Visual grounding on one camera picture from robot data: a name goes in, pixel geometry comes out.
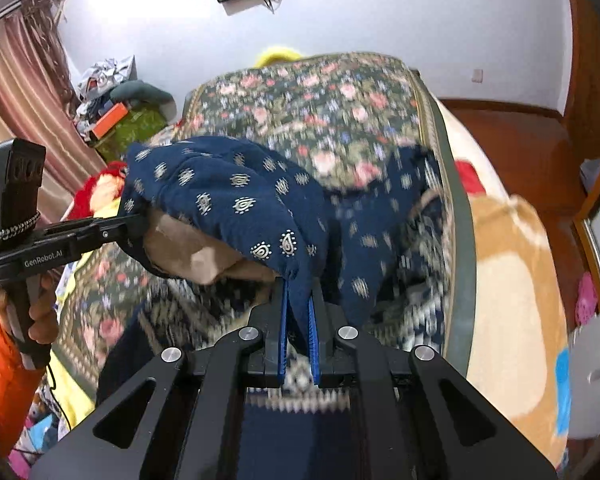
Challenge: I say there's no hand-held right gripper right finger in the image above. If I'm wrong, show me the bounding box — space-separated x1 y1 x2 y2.
307 284 556 480

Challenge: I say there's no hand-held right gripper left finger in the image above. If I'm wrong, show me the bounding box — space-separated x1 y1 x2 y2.
30 280 289 480

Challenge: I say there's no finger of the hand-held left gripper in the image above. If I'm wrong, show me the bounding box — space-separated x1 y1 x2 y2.
42 214 148 252

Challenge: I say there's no navy patterned hooded garment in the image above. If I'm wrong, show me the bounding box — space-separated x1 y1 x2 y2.
97 135 456 480

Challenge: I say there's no person's left forearm orange sleeve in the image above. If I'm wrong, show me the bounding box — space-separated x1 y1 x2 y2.
0 317 47 456

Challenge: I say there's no pile of clothes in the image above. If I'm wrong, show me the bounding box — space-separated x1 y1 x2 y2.
75 55 136 131

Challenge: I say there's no person's left hand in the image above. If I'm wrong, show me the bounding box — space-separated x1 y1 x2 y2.
0 275 59 357

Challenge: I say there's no red plush toy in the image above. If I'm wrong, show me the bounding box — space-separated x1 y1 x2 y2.
70 160 131 221

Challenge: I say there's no striped pink curtain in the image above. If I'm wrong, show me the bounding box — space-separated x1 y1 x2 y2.
0 0 106 211

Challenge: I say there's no green patterned cloth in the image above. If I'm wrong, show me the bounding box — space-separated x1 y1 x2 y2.
92 105 168 161

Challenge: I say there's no orange box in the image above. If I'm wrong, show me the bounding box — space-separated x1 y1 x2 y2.
91 102 131 141

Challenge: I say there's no dark grey pillow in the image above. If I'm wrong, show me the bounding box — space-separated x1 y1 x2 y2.
111 80 177 118

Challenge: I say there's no pink cartoon cloth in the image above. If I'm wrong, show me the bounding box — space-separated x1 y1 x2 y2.
7 385 71 471

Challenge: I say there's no dark floral blanket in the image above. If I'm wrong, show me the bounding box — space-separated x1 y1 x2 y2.
50 51 476 396

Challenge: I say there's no yellow fuzzy object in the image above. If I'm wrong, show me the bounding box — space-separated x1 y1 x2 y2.
254 46 303 68

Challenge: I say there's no pink fuzzy object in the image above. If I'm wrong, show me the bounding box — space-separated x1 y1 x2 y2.
575 272 599 326

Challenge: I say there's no wooden door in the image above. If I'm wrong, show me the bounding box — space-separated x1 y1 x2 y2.
562 0 600 161

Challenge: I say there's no metal bead chain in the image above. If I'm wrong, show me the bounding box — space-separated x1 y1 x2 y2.
0 212 42 239

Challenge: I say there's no white curtain rail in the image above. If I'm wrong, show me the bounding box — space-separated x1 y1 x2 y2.
0 0 27 32

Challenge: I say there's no thin black cord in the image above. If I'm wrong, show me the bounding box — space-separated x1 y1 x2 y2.
42 355 76 433

